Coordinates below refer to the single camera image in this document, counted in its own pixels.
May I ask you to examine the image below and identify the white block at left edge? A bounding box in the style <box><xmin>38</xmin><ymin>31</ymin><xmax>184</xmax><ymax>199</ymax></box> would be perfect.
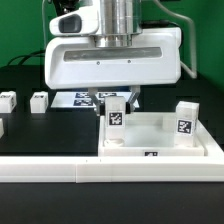
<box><xmin>0</xmin><ymin>118</ymin><xmax>4</xmax><ymax>139</ymax></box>

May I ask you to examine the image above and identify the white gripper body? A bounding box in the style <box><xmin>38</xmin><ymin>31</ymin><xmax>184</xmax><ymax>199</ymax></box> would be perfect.
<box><xmin>45</xmin><ymin>27</ymin><xmax>181</xmax><ymax>89</ymax></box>

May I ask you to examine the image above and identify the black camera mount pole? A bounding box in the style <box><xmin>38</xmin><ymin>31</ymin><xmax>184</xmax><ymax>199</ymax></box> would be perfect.
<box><xmin>48</xmin><ymin>0</ymin><xmax>79</xmax><ymax>16</ymax></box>

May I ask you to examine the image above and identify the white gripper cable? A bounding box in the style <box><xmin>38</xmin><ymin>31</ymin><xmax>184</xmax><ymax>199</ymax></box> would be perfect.
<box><xmin>151</xmin><ymin>0</ymin><xmax>198</xmax><ymax>80</ymax></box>

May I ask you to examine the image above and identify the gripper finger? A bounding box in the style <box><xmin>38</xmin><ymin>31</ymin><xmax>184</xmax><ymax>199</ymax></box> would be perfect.
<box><xmin>88</xmin><ymin>88</ymin><xmax>105</xmax><ymax>116</ymax></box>
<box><xmin>126</xmin><ymin>85</ymin><xmax>140</xmax><ymax>114</ymax></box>

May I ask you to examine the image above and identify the white square table top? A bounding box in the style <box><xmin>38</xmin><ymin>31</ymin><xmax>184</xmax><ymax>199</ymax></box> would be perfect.
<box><xmin>98</xmin><ymin>112</ymin><xmax>205</xmax><ymax>157</ymax></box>

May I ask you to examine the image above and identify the white L-shaped obstacle fence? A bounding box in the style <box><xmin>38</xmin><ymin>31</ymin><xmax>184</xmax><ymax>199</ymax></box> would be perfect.
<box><xmin>0</xmin><ymin>127</ymin><xmax>224</xmax><ymax>183</ymax></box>

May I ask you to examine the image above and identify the white marker plate with tags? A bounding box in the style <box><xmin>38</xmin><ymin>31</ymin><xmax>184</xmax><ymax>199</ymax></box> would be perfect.
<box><xmin>51</xmin><ymin>91</ymin><xmax>131</xmax><ymax>108</ymax></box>

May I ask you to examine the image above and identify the black cable bundle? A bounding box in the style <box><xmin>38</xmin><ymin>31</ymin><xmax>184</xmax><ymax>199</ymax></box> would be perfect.
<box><xmin>6</xmin><ymin>49</ymin><xmax>48</xmax><ymax>67</ymax></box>

